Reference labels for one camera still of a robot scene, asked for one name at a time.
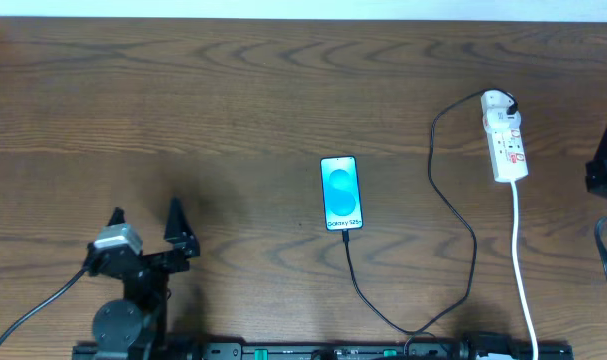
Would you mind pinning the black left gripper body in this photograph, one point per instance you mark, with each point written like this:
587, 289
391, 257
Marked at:
153, 261

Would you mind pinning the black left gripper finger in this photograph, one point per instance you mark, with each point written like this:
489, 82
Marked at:
117, 217
178, 232

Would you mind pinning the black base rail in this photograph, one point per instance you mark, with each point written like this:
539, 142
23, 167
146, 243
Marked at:
483, 346

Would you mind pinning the blue smartphone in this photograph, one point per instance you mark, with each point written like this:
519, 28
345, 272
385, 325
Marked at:
341, 193

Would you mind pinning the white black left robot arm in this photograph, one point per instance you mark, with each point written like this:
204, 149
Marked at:
135, 326

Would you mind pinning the white power strip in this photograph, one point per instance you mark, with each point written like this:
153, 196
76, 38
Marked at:
505, 144

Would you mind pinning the white USB charger plug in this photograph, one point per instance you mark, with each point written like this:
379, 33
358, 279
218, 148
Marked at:
497, 98

